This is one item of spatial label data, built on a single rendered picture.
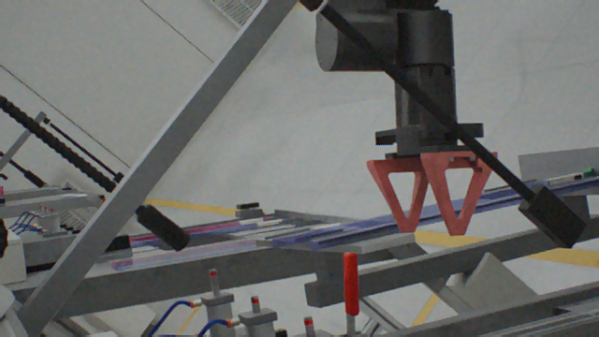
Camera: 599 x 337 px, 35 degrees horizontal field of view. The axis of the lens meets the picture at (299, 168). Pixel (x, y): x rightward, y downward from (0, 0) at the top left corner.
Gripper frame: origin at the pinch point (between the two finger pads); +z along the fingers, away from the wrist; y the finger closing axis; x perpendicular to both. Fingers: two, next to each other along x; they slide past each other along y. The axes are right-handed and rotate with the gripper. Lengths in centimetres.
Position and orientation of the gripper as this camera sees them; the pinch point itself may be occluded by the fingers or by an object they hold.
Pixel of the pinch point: (430, 225)
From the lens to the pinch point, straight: 90.5
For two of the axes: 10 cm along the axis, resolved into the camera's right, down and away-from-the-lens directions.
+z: 0.4, 10.0, -0.2
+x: 9.4, -0.3, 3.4
